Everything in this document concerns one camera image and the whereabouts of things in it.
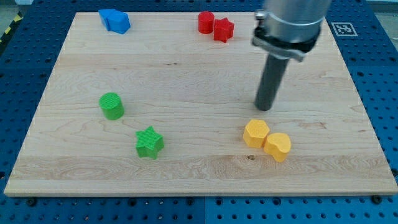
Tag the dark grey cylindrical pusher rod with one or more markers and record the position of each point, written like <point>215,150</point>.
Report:
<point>273,72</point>

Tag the yellow heart block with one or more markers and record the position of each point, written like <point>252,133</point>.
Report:
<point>278,145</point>

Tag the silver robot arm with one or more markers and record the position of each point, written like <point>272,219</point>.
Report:
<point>286,29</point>

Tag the light wooden board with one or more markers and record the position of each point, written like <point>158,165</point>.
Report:
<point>198,94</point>

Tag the red star block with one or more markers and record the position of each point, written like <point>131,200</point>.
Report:
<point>223,30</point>

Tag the yellow hexagon block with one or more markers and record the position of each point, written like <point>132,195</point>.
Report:
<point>255,133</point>

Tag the white fiducial marker tag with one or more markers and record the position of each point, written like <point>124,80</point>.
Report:
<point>344,29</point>

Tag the red cylinder block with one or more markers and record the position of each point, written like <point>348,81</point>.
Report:
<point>205,22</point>

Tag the green star block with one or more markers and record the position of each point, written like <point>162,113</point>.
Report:
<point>149,143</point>

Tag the blue hexagon block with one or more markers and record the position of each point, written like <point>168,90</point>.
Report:
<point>118,22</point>

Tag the green cylinder block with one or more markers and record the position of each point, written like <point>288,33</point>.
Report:
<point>111,106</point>

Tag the blue cube block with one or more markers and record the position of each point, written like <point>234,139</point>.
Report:
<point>104,14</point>

